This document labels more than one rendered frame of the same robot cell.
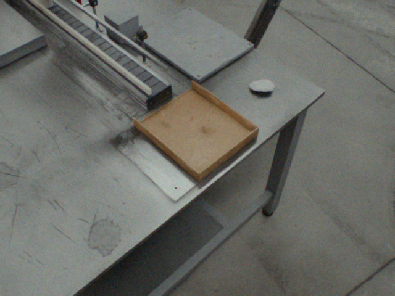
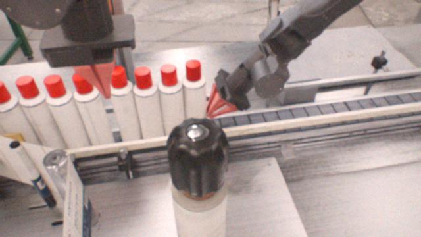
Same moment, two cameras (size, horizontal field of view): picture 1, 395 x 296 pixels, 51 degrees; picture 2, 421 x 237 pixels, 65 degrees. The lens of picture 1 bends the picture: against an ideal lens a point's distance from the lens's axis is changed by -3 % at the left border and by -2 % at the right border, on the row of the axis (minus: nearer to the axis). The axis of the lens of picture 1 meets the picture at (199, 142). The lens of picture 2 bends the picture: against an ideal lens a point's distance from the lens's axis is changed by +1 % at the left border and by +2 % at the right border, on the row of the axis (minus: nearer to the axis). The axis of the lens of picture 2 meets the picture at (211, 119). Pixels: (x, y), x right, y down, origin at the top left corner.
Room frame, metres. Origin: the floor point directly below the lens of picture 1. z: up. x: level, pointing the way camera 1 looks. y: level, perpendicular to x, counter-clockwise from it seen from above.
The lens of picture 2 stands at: (1.16, 1.08, 1.47)
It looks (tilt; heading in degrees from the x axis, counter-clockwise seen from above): 44 degrees down; 305
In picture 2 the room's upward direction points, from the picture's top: straight up
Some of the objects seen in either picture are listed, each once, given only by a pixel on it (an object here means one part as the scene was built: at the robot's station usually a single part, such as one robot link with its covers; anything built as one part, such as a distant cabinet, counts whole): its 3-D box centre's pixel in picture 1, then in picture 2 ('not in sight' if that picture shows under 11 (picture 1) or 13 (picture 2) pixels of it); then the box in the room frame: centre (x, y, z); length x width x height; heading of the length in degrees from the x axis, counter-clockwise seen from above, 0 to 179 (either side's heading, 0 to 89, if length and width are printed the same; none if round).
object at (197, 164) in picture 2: not in sight; (199, 197); (1.33, 0.87, 1.03); 0.09 x 0.09 x 0.30
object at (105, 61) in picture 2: not in sight; (90, 68); (1.48, 0.89, 1.23); 0.07 x 0.07 x 0.09; 46
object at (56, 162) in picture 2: not in sight; (72, 191); (1.55, 0.96, 0.97); 0.05 x 0.05 x 0.19
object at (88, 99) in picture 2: not in sight; (93, 113); (1.66, 0.81, 0.98); 0.05 x 0.05 x 0.20
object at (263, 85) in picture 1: (261, 86); not in sight; (1.09, -0.21, 0.85); 0.08 x 0.07 x 0.04; 53
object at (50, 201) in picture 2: not in sight; (35, 177); (1.63, 0.98, 0.97); 0.02 x 0.02 x 0.19
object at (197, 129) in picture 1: (195, 126); not in sight; (0.89, 0.01, 0.85); 0.30 x 0.26 x 0.04; 46
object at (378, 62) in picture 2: (138, 47); (378, 79); (1.20, 0.23, 0.91); 0.07 x 0.03 x 0.16; 136
